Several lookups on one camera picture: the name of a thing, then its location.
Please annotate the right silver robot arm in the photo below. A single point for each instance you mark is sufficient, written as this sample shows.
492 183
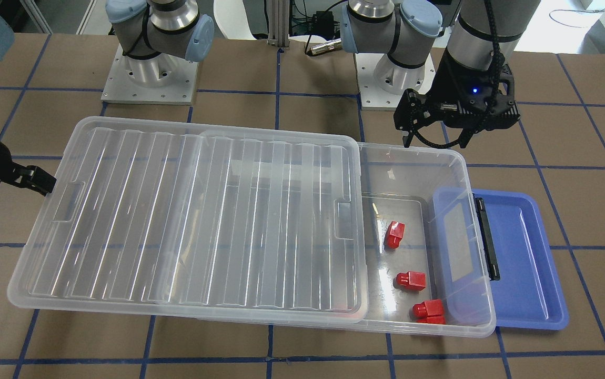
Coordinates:
146 29

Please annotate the blue plastic tray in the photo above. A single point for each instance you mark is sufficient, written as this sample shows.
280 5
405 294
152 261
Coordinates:
529 293

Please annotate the red block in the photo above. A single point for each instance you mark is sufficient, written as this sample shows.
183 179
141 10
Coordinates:
411 281
429 308
394 234

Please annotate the red block in box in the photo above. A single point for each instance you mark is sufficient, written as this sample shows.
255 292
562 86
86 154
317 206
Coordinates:
411 281

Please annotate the clear plastic storage box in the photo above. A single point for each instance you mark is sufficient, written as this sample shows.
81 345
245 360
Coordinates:
429 252

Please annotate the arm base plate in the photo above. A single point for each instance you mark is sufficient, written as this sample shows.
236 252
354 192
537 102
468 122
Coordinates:
382 83
162 80

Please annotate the clear plastic box lid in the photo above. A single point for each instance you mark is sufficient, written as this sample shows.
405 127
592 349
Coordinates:
107 238

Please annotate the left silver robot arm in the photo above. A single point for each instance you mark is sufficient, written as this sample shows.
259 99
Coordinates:
483 38

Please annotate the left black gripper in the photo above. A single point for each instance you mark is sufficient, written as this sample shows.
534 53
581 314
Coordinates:
449 85

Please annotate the black box latch handle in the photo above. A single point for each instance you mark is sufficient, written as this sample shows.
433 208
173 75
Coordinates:
487 240

